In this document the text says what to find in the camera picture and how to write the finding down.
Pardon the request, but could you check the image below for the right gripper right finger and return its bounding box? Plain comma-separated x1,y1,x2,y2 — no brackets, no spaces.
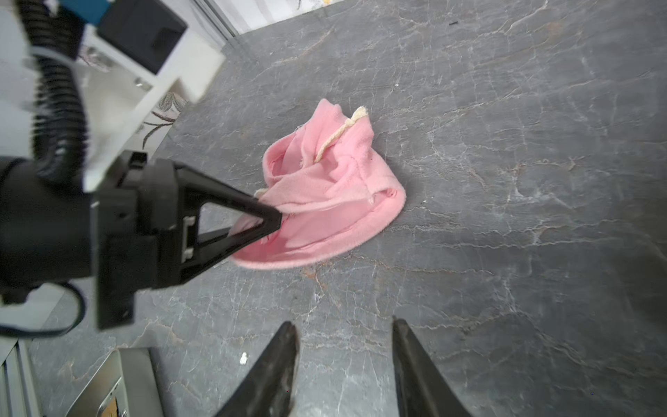
392,318,472,417

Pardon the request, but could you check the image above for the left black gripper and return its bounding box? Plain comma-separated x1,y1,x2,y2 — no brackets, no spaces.
91,151,282,330

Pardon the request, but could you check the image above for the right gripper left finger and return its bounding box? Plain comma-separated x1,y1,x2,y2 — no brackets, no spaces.
216,321,299,416

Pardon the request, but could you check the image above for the pink teddy hoodie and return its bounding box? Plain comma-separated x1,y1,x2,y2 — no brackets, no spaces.
232,99,406,270

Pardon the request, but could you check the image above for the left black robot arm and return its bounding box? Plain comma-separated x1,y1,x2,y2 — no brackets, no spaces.
1,1,281,330

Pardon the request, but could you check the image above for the metal tray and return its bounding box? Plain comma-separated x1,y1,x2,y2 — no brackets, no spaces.
67,347,163,416

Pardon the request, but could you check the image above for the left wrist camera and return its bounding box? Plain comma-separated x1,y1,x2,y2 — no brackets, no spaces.
60,1,224,192

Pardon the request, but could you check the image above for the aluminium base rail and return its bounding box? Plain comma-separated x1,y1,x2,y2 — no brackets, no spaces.
1,340,43,417

